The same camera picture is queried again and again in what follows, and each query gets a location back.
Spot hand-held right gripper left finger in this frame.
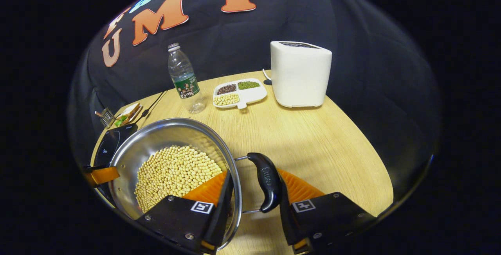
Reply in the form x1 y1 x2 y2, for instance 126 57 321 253
135 171 235 255

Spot black induction cooktop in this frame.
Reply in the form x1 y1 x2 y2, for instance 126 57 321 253
90 123 139 169

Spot black cooktop cable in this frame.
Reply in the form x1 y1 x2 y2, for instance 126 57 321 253
135 90 169 125

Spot steel pot with black handle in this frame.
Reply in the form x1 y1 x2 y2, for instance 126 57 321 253
108 117 283 251

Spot small glass holder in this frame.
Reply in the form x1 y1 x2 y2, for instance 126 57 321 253
94 108 116 129

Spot white divided dish with beans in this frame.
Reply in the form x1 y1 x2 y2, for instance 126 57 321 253
213 78 268 110

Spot pile of soybeans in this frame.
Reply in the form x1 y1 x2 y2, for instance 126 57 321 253
134 145 223 213

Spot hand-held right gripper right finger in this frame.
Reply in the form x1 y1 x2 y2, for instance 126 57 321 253
279 168 378 255

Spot white toaster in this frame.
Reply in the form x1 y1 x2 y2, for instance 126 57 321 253
270 41 333 108

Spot clear plastic water bottle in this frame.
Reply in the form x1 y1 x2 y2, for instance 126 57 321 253
168 43 206 114

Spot plate with sandwich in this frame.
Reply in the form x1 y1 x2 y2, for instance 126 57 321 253
113 102 144 128

